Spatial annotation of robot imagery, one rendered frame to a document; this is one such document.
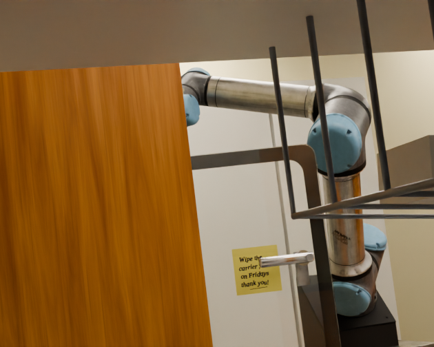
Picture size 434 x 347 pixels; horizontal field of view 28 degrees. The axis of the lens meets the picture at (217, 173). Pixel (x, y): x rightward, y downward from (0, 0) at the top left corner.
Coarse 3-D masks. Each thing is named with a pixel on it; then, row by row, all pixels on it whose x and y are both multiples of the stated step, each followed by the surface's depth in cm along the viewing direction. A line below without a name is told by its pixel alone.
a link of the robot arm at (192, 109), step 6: (186, 90) 204; (192, 90) 205; (186, 96) 198; (192, 96) 200; (186, 102) 197; (192, 102) 200; (186, 108) 197; (192, 108) 199; (198, 108) 202; (186, 114) 197; (192, 114) 199; (198, 114) 201; (186, 120) 198; (192, 120) 198
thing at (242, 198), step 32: (192, 160) 143; (224, 160) 144; (256, 160) 145; (224, 192) 143; (256, 192) 144; (320, 192) 145; (224, 224) 143; (256, 224) 143; (288, 224) 144; (320, 224) 145; (224, 256) 142; (320, 256) 144; (224, 288) 141; (288, 288) 143; (320, 288) 143; (224, 320) 141; (256, 320) 141; (288, 320) 142; (320, 320) 143
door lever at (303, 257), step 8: (280, 256) 138; (288, 256) 138; (296, 256) 138; (304, 256) 139; (312, 256) 138; (264, 264) 138; (272, 264) 138; (280, 264) 138; (288, 264) 138; (304, 264) 143
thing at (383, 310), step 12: (372, 312) 228; (384, 312) 229; (348, 324) 224; (360, 324) 224; (372, 324) 225; (384, 324) 226; (348, 336) 223; (360, 336) 224; (372, 336) 225; (384, 336) 226; (396, 336) 227
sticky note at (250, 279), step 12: (240, 252) 142; (252, 252) 143; (264, 252) 143; (276, 252) 143; (240, 264) 142; (252, 264) 142; (240, 276) 142; (252, 276) 142; (264, 276) 142; (276, 276) 143; (240, 288) 142; (252, 288) 142; (264, 288) 142; (276, 288) 142
